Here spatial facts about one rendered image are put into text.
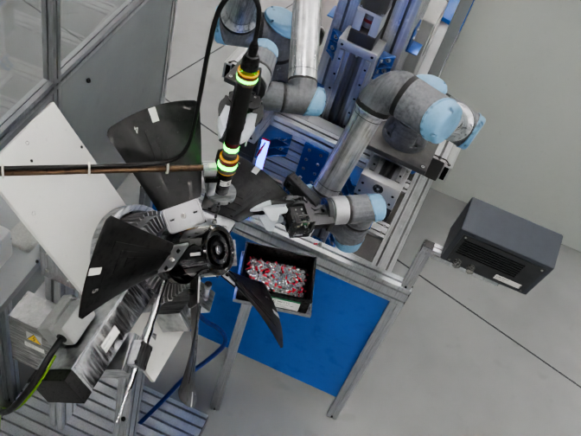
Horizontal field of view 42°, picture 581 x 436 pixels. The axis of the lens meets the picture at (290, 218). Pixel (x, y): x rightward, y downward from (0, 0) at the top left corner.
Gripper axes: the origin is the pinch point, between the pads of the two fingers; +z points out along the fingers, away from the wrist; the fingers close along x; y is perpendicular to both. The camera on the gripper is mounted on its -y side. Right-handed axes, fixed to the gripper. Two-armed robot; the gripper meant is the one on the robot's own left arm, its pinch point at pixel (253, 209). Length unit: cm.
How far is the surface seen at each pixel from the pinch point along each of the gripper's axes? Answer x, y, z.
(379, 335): 58, 14, -52
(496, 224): -8, 15, -61
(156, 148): -19.3, -5.7, 25.9
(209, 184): -17.0, 3.6, 15.0
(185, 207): -9.1, 3.9, 19.5
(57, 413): 98, 9, 48
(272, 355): 98, 0, -29
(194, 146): -18.8, -6.1, 16.8
